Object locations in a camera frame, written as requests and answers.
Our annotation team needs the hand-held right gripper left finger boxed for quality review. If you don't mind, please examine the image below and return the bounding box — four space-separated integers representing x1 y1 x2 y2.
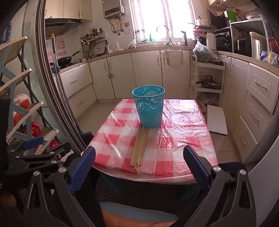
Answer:
23 146 105 227

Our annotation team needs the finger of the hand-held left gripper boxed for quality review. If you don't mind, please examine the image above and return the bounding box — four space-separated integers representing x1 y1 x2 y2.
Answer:
5 142 71 175
6 135 45 158

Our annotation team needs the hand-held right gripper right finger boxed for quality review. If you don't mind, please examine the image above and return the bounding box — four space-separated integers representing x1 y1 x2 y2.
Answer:
176 145 256 227

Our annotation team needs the light wooden chopstick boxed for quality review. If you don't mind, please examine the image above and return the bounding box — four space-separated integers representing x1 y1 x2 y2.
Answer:
153 130 163 174

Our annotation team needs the bundle of wooden chopsticks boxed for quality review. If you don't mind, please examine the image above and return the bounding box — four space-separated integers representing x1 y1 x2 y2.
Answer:
130 127 149 171

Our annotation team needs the teal perforated plastic basket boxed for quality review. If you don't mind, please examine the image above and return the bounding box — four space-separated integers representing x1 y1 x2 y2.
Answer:
132 85 165 129

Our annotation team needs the red patterned slipper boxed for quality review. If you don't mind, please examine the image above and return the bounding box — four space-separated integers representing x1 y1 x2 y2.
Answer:
21 122 42 138

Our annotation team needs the dark blue plastic object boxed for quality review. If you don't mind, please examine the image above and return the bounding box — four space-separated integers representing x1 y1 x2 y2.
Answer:
80 131 95 151

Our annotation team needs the orange white plush slipper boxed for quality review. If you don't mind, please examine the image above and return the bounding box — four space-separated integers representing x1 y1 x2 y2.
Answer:
13 94 31 111

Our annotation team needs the blue cream shoe rack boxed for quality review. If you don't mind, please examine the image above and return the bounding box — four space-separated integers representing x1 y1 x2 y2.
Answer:
0 36 60 154

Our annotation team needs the red checked tablecloth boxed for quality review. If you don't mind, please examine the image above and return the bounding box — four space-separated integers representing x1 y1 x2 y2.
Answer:
87 99 218 184

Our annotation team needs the white board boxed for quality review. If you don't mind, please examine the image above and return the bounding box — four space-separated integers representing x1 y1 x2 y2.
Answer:
207 105 228 136

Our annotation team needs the blue cushion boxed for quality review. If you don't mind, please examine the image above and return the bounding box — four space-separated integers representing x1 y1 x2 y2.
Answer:
100 202 178 222

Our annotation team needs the cream drawer cabinet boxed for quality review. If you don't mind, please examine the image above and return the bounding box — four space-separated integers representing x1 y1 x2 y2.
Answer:
218 53 279 164
59 63 98 119

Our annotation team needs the person's bare leg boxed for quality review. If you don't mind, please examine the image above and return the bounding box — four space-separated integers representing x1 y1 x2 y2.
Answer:
102 211 176 227

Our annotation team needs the dark cooking pot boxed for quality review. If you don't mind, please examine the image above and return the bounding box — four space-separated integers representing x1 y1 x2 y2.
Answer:
195 75 222 90

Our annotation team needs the black frying pan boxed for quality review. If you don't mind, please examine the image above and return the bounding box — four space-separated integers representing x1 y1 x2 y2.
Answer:
57 51 81 66

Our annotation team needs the white trolley rack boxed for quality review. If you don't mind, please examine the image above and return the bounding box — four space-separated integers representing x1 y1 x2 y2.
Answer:
191 54 225 110

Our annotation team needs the white hanging trash bin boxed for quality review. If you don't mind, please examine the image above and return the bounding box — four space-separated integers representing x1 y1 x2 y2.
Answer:
162 49 183 67

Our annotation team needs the cream kitchen base cabinet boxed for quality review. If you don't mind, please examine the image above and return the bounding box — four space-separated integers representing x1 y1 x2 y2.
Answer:
88 49 197 101

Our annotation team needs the plastic bag of greens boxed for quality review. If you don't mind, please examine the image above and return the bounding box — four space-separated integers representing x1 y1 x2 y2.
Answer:
193 41 215 63

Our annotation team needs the range hood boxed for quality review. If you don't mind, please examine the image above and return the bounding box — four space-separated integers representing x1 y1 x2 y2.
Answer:
45 19 85 36

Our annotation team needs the white thermos jug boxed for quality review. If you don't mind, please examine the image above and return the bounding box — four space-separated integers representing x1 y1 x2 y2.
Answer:
206 33 217 50

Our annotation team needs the black countertop oven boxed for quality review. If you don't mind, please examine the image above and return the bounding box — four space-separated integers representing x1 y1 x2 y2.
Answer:
215 32 233 53

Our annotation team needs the black rice cooker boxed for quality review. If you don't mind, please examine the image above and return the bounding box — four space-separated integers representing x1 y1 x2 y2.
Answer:
234 39 252 56

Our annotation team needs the blue packet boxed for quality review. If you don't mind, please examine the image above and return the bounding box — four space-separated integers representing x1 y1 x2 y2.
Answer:
260 50 272 61

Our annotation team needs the white electric water boiler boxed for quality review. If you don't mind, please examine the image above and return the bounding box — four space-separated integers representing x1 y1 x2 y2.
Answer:
250 32 267 59

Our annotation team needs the chrome sink faucet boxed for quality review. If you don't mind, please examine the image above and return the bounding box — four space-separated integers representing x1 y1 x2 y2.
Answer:
156 25 172 44

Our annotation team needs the red pan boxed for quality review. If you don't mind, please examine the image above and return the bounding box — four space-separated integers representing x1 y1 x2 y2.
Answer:
269 38 279 54

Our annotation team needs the white pot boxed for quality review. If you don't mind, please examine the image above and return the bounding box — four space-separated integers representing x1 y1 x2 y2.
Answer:
195 16 209 27

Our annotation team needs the black box appliance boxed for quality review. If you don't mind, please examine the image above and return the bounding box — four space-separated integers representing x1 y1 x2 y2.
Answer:
208 10 229 30

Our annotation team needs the kitchen window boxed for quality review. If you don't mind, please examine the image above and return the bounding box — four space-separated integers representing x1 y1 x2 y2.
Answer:
133 0 210 42

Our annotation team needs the white counter shelf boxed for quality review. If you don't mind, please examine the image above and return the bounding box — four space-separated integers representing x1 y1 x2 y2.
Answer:
230 19 271 59

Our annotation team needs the green cutting board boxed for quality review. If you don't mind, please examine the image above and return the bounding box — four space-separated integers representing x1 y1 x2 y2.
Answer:
227 9 239 22

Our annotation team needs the mop handle with orange tip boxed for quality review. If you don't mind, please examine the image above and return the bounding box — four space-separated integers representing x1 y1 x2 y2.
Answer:
51 34 61 79

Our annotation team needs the red wall sticker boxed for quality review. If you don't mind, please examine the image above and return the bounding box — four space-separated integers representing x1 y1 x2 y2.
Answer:
57 39 66 57

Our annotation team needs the wall utensil rack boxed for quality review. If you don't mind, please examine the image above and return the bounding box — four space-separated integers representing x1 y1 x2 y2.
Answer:
80 27 108 59

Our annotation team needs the cream wall cabinet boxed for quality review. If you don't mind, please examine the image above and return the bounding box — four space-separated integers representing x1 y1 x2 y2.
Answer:
45 0 93 22

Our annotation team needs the wall gas water heater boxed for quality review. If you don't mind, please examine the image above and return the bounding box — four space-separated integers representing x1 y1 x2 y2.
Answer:
102 0 126 19

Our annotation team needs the white wire dish rack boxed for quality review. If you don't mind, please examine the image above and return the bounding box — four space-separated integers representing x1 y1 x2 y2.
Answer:
216 0 247 7

